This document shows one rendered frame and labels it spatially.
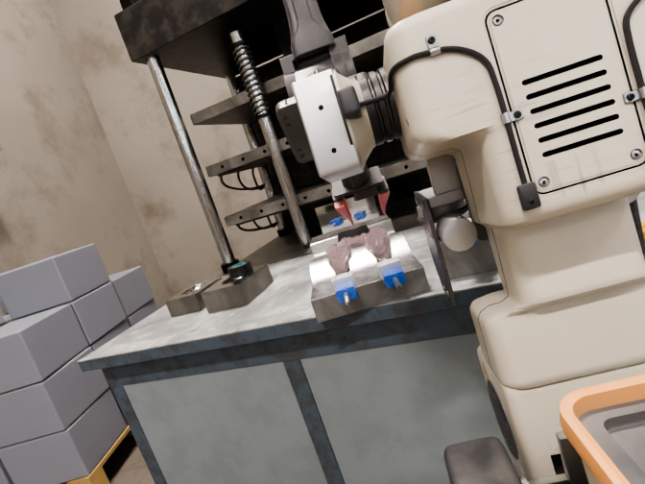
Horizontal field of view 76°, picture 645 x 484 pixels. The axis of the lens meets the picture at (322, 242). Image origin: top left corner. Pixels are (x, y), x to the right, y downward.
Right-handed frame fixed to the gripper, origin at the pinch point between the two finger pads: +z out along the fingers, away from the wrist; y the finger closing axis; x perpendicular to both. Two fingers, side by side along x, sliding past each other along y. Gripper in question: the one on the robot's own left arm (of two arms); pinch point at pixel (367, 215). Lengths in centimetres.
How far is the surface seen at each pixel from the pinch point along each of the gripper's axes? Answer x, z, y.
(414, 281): 8.0, 15.0, -5.5
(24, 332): -53, 43, 156
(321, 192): -84, 40, 18
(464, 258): 5.8, 14.5, -17.3
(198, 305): -26, 33, 63
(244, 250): -291, 201, 147
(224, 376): 1, 38, 52
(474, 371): 18.3, 37.6, -13.0
